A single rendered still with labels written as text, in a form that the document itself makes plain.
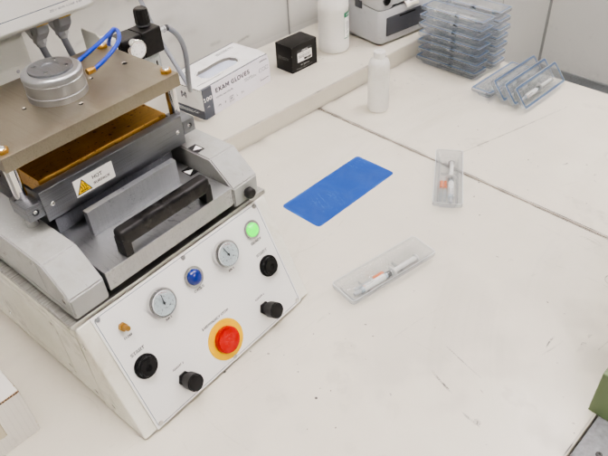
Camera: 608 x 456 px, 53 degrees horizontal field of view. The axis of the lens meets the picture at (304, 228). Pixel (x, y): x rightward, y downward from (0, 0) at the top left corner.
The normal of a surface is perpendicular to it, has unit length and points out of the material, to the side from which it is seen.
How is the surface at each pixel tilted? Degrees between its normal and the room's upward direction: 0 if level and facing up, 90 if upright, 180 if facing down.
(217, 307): 65
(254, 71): 90
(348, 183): 0
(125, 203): 90
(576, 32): 90
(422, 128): 0
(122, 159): 90
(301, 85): 0
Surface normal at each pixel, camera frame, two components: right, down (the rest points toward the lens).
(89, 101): -0.05, -0.77
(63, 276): 0.46, -0.33
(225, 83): 0.78, 0.33
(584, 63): -0.71, 0.48
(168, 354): 0.67, 0.03
